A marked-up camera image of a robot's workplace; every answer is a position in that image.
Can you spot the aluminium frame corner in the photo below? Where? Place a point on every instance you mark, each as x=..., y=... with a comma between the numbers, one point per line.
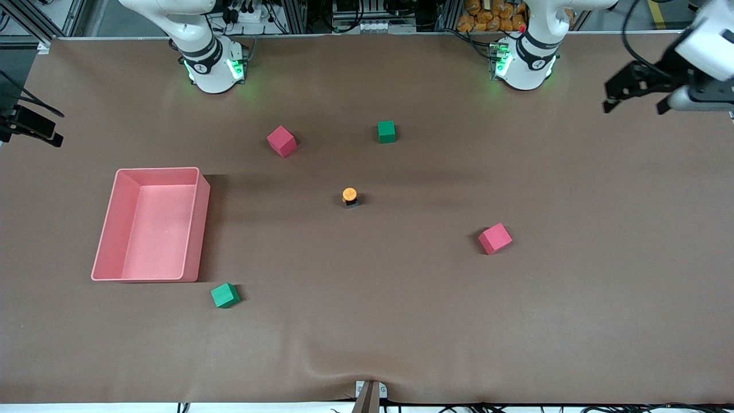
x=73, y=17

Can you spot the aluminium frame post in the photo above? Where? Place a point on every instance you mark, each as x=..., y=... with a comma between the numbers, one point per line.
x=296, y=16

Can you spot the white power strip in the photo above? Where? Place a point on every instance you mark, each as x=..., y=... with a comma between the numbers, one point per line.
x=246, y=14

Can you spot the orange push button switch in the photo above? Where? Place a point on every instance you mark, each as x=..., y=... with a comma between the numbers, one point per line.
x=349, y=195

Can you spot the pile of orange items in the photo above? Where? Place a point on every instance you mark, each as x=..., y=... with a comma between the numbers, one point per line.
x=476, y=22

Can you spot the green-lit controller box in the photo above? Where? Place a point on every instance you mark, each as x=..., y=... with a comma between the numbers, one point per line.
x=498, y=57

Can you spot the pink foam cube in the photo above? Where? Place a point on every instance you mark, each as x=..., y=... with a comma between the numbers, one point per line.
x=281, y=141
x=495, y=239

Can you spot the brown table cover cloth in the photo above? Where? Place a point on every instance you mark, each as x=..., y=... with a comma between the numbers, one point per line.
x=516, y=321

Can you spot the white connector strip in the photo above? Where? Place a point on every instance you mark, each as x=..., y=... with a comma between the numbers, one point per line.
x=378, y=26

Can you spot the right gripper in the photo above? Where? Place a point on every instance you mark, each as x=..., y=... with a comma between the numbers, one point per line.
x=33, y=123

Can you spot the green foam cube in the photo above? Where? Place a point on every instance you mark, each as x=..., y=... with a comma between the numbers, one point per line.
x=224, y=296
x=386, y=132

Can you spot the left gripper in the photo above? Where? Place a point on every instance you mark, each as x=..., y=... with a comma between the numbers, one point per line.
x=661, y=72

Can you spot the pink plastic bin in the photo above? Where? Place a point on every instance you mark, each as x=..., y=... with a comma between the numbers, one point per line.
x=160, y=229

